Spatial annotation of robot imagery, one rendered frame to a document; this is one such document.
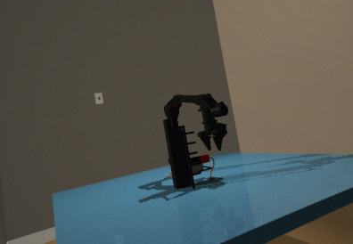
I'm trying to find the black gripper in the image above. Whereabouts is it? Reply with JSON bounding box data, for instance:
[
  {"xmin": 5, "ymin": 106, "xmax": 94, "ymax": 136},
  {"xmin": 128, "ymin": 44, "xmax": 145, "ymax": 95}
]
[{"xmin": 197, "ymin": 118, "xmax": 227, "ymax": 150}]

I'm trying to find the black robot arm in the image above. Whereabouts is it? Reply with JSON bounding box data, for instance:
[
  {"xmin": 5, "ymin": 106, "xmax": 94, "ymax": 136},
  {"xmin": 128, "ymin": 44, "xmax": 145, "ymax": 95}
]
[{"xmin": 164, "ymin": 94, "xmax": 228, "ymax": 129}]

